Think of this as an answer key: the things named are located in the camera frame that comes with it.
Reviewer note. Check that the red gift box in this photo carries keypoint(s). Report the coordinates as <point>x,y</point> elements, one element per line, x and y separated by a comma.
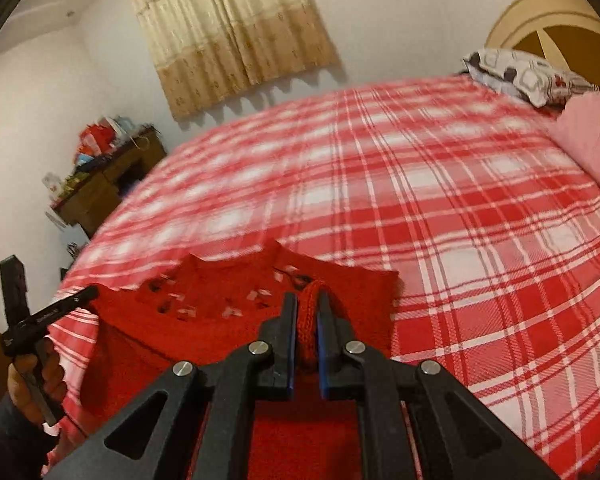
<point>95,140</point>

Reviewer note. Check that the cream wooden headboard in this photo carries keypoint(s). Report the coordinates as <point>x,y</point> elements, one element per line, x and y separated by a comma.
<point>545,15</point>

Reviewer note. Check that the bed with red plaid sheet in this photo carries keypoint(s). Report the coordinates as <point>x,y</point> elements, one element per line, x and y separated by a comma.
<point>430,210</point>

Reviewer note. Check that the pink floral quilt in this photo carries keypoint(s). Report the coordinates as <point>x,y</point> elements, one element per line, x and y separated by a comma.
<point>592,145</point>

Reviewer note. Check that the brown wooden desk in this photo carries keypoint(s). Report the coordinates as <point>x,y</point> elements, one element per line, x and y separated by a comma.
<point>105,185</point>

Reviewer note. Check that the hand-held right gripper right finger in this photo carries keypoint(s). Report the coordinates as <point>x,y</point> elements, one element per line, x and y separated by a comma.
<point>380,400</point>

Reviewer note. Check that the beige window curtain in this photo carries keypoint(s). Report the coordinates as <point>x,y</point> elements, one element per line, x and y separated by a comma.
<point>230,25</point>

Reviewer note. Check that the red knitted sweater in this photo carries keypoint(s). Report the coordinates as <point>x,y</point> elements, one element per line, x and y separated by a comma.
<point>205,315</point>

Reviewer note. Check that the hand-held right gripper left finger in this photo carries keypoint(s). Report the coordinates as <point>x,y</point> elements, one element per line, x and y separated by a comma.
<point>220,400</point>

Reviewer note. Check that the white paper bag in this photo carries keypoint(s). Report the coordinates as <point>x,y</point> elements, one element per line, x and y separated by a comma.
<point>55,220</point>

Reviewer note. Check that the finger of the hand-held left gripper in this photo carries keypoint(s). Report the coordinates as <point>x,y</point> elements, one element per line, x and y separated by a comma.
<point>82,296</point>
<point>13,290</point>

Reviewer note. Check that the grey patterned pillow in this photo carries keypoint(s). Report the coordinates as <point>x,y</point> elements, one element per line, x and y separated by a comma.
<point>525,77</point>

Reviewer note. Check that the person's left forearm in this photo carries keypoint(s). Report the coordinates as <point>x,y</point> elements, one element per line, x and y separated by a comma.
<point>15,430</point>

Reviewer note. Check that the person's left hand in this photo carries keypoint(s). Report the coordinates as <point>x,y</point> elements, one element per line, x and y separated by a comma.
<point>55,377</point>

